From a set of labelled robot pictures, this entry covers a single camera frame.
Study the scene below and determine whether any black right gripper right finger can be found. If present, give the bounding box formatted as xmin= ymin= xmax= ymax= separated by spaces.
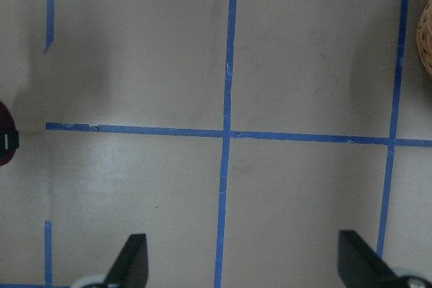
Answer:
xmin=337 ymin=230 xmax=405 ymax=288

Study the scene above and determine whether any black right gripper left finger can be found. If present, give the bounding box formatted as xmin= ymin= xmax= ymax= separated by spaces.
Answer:
xmin=104 ymin=233 xmax=149 ymax=288

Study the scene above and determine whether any dark purple apple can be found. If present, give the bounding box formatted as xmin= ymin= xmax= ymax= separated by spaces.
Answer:
xmin=1 ymin=102 xmax=20 ymax=166

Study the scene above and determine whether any wicker basket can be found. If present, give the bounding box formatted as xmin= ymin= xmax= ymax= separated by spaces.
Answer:
xmin=416 ymin=0 xmax=432 ymax=75

